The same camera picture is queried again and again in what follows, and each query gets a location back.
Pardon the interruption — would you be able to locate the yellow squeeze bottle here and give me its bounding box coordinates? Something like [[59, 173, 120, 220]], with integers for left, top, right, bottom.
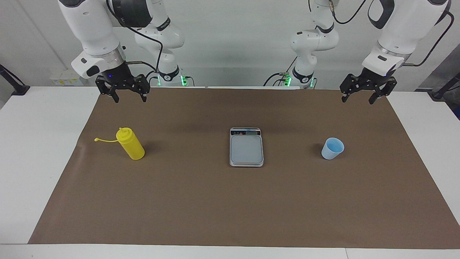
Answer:
[[94, 127, 146, 160]]

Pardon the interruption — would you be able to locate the light blue plastic cup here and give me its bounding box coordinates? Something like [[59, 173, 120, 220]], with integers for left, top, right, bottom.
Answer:
[[321, 137, 345, 160]]

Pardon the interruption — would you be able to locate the silver digital kitchen scale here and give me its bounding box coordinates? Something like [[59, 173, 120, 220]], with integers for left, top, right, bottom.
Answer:
[[229, 127, 265, 168]]

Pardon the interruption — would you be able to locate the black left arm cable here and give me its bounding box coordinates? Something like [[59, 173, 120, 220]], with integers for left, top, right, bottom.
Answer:
[[308, 0, 455, 67]]

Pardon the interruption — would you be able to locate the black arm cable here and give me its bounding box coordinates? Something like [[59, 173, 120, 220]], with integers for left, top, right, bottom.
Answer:
[[106, 0, 164, 72], [308, 0, 455, 67]]

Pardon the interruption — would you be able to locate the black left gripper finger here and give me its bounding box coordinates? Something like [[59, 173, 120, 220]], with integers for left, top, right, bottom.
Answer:
[[369, 80, 397, 105], [340, 74, 360, 103]]

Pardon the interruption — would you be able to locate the black base cable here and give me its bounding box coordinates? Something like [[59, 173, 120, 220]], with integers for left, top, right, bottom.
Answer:
[[263, 56, 299, 87], [143, 70, 159, 87]]

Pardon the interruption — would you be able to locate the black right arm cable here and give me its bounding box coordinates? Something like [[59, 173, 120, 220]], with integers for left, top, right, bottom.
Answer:
[[106, 0, 164, 72]]

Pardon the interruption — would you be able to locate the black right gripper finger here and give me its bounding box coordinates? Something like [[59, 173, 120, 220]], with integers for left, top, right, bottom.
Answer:
[[96, 76, 120, 104], [134, 74, 151, 103]]

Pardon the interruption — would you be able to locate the black clamp stand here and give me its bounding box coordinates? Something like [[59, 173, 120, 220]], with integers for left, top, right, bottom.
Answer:
[[0, 64, 30, 96], [428, 72, 460, 100]]

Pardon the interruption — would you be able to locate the white wall socket box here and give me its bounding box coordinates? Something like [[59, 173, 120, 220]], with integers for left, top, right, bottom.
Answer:
[[50, 69, 84, 86]]

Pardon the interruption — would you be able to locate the brown table mat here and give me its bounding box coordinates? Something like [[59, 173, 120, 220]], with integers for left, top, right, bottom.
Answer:
[[28, 86, 460, 250]]

